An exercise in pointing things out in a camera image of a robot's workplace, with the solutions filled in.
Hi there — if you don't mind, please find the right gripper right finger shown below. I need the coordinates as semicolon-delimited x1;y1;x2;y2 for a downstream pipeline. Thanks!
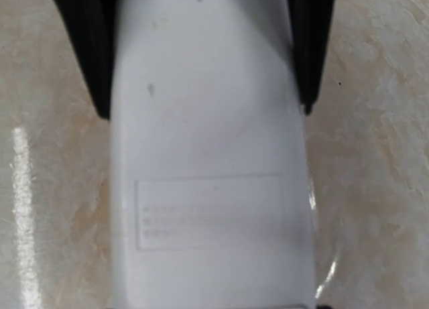
288;0;335;115

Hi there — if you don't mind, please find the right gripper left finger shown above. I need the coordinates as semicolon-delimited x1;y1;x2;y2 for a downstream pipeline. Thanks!
53;0;117;119

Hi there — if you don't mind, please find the white remote control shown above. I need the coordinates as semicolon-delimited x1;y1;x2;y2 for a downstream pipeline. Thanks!
110;0;316;308

